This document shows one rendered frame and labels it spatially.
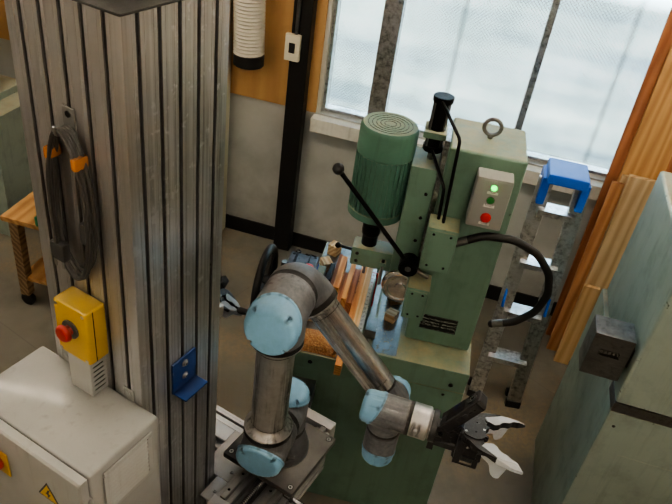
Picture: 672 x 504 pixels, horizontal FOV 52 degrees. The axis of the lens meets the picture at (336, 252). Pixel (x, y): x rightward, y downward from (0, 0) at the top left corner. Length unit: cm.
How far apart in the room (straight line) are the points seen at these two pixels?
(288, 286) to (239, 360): 193
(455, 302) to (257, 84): 189
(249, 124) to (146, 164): 266
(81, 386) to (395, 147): 106
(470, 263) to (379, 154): 44
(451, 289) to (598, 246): 137
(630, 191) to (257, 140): 191
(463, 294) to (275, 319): 97
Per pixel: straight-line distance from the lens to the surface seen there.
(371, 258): 227
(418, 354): 231
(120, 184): 118
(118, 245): 127
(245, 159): 392
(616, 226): 338
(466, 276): 218
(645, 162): 340
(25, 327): 359
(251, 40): 345
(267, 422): 162
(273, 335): 140
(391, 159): 202
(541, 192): 286
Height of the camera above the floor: 235
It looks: 35 degrees down
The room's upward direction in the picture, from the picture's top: 9 degrees clockwise
